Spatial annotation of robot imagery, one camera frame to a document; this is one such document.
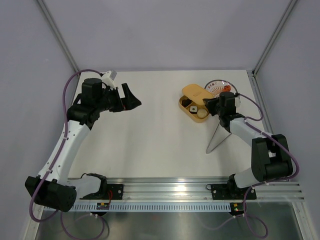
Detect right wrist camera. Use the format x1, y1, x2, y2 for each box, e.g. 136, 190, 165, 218
234, 92, 241, 108

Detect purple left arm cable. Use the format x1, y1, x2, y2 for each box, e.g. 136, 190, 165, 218
29, 69, 111, 237

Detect white patterned round plate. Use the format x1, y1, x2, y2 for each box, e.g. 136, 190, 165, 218
204, 79, 238, 98

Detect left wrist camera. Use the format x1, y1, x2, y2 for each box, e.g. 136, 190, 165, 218
101, 70, 117, 86

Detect sushi roll with seaweed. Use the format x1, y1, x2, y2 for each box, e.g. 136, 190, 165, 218
189, 106, 198, 114

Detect slotted white cable duct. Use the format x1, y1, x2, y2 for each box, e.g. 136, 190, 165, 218
70, 201, 231, 213

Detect round beige bun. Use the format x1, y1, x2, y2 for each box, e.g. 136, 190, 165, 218
196, 108, 208, 119

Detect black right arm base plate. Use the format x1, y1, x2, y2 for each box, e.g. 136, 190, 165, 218
209, 183, 249, 200

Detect yellow lunch box base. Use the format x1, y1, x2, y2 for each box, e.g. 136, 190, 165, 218
178, 95, 209, 123

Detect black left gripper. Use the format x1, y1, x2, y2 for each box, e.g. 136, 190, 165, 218
95, 83, 141, 113

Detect yellow lunch box lid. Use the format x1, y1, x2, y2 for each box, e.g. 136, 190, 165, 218
182, 83, 214, 106

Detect stainless steel food tongs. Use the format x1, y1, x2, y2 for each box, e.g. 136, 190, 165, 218
205, 123, 232, 154

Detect reflective metal front panel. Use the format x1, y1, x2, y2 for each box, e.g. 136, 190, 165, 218
35, 202, 303, 240

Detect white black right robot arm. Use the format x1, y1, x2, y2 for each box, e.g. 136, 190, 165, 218
203, 92, 295, 200

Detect left aluminium corner post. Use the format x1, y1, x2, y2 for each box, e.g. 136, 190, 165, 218
36, 0, 81, 77

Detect orange spotted food piece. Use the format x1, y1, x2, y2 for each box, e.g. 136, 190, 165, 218
223, 85, 231, 92

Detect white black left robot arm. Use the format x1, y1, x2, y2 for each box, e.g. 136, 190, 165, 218
25, 78, 142, 212

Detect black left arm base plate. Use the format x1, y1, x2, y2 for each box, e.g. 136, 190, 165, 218
80, 183, 124, 200

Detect aluminium corner post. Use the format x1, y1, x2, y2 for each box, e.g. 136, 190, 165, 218
36, 0, 81, 77
252, 0, 300, 76

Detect right aluminium corner post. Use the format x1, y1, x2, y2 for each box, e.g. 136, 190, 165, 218
252, 0, 300, 76

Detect aluminium rail frame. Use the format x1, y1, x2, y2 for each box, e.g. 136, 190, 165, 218
33, 176, 305, 203

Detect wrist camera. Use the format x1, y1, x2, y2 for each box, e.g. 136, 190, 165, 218
234, 92, 241, 108
101, 70, 117, 86

